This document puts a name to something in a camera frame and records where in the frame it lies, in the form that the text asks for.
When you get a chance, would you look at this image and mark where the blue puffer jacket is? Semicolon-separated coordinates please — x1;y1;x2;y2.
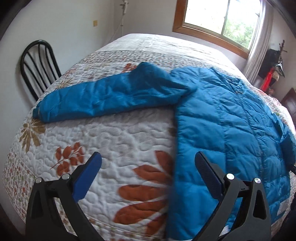
33;62;295;240

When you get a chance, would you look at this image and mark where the floral quilted bedspread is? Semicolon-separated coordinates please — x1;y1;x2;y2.
3;34;295;240

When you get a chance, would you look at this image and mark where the dark wooden cabinet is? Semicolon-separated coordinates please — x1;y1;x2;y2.
281;88;296;124

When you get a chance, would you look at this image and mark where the red hanging garment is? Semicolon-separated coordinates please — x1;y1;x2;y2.
260;67;276;92

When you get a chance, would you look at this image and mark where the black coat rack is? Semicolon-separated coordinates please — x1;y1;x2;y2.
257;39;288;80

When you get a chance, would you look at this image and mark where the black metal chair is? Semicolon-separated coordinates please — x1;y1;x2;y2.
19;40;62;100

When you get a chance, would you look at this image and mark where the grey window curtain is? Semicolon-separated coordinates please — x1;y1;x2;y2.
243;1;273;84

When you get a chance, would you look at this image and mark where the wooden framed window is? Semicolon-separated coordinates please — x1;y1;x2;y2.
173;0;261;59

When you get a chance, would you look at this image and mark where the white wall cable fixture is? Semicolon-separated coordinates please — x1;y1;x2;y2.
104;1;129;45

